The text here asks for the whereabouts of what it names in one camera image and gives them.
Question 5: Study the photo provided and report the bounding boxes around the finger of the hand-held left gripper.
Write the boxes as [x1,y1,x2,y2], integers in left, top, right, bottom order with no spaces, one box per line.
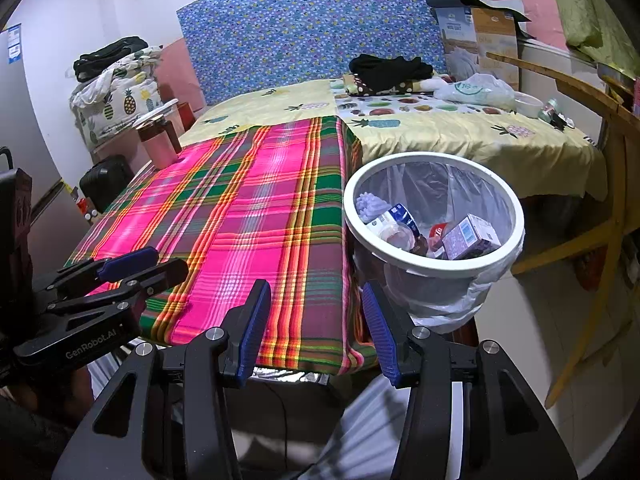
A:
[32,246,159,305]
[47,258,190,317]

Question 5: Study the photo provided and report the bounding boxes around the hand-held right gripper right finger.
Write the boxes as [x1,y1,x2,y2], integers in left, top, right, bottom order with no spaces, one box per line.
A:
[361,280,578,480]

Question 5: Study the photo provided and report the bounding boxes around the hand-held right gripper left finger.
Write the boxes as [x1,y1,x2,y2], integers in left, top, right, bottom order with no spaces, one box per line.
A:
[52,278,273,480]

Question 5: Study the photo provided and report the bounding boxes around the white rimmed bin with bag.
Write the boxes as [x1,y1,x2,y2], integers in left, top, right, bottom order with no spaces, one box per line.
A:
[344,155,526,333]

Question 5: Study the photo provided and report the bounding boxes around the white yogurt cup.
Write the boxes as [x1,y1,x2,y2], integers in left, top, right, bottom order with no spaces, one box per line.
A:
[377,224,417,252]

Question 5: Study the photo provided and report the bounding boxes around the red label plastic bottle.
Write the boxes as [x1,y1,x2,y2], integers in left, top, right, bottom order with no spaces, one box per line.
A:
[427,222,451,251]

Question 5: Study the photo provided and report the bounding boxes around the white blue carton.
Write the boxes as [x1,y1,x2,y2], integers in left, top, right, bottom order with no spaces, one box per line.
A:
[367,203,422,236]

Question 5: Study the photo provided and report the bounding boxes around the purple milk carton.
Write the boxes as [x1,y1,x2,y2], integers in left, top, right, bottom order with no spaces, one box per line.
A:
[441,213,502,261]

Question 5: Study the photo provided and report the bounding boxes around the white fluffy cloth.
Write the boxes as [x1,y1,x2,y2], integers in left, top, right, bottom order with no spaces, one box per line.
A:
[355,192,393,223]

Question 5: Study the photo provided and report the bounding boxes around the person's left forearm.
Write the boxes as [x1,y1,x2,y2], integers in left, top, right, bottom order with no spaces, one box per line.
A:
[0,390,96,480]

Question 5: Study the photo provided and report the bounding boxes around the person's grey trousers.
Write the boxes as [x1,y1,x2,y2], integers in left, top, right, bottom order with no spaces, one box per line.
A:
[87,350,481,480]

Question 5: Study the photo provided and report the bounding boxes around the black suitcase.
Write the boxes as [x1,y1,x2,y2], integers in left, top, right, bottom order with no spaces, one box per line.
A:
[79,155,136,213]

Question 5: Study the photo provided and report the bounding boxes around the pink green plaid tablecloth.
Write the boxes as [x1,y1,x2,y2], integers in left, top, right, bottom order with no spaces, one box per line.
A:
[65,115,378,376]

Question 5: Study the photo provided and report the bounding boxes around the pink thermos cup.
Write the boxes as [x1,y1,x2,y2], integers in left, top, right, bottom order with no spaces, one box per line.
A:
[136,119,178,168]

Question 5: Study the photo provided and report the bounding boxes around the pineapple print quilt pile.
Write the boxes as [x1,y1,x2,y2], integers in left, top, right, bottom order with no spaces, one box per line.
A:
[70,45,163,148]

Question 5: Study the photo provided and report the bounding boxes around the pink bin with white rim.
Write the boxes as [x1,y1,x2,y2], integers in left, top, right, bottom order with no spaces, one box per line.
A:
[132,98,183,131]

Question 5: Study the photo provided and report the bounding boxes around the grey refrigerator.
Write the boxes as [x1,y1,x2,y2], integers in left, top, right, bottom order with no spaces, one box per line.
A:
[0,25,68,241]

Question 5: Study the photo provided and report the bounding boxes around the black clothes on quilt pile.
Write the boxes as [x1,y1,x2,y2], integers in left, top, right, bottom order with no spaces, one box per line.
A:
[73,36,149,82]

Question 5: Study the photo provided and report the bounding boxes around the yellow pineapple bedsheet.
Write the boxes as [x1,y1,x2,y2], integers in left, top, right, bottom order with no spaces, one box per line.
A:
[177,77,608,201]

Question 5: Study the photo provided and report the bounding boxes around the white fruit print cloth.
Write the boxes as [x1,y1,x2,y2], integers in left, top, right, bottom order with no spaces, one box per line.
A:
[332,92,521,118]

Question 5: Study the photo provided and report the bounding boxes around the brown polka dot cloth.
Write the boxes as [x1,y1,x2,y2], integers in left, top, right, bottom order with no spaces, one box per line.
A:
[342,74,436,97]

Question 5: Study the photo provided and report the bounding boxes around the white plastic bag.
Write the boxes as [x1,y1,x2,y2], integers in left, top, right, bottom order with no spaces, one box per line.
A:
[434,72,518,111]

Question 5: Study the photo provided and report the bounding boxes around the black garment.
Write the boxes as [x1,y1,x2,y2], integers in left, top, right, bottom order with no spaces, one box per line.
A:
[348,53,435,92]

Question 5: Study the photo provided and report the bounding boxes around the white bowl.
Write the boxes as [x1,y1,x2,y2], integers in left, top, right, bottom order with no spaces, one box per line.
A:
[512,92,545,118]

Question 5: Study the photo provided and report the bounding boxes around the blue floral headboard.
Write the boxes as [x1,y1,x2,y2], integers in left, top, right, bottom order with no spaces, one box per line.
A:
[176,0,478,107]

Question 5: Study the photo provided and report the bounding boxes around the blue printed carton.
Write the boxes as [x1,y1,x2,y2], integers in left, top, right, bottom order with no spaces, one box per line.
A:
[437,7,483,81]

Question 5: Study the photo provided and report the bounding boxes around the brown cardboard box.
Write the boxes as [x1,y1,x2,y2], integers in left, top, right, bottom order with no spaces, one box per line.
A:
[470,7,521,93]

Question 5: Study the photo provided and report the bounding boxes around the metal pot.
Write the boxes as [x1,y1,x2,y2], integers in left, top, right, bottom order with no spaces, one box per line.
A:
[595,61,640,86]

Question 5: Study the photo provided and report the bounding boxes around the green cloth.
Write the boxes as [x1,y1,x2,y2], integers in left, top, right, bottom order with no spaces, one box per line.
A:
[542,0,640,66]

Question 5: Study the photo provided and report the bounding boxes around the wooden chair frame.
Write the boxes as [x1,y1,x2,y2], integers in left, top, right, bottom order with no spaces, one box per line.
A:
[485,51,640,411]

